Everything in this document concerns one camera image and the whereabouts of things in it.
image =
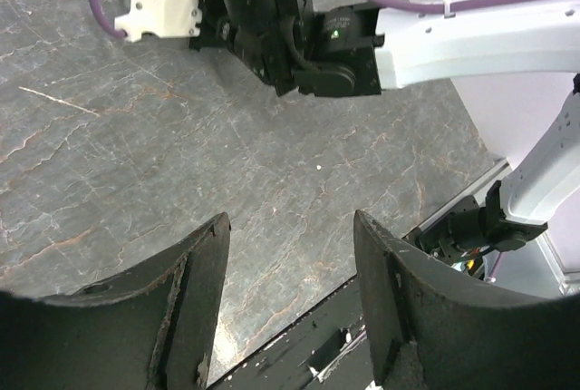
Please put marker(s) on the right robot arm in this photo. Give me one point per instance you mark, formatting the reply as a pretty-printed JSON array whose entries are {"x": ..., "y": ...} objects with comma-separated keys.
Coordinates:
[{"x": 371, "y": 47}]

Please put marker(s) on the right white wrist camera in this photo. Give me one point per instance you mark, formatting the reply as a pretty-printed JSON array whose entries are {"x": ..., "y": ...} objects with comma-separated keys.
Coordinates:
[{"x": 162, "y": 18}]

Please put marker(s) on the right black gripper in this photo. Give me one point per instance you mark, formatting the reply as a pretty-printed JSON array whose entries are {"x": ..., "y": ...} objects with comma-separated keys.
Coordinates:
[{"x": 258, "y": 33}]

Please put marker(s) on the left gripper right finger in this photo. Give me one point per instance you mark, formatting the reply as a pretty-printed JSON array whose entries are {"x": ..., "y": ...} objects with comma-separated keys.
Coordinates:
[{"x": 468, "y": 334}]

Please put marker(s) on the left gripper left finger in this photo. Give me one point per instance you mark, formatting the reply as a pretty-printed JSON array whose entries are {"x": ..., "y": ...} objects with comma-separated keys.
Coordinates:
[{"x": 152, "y": 326}]

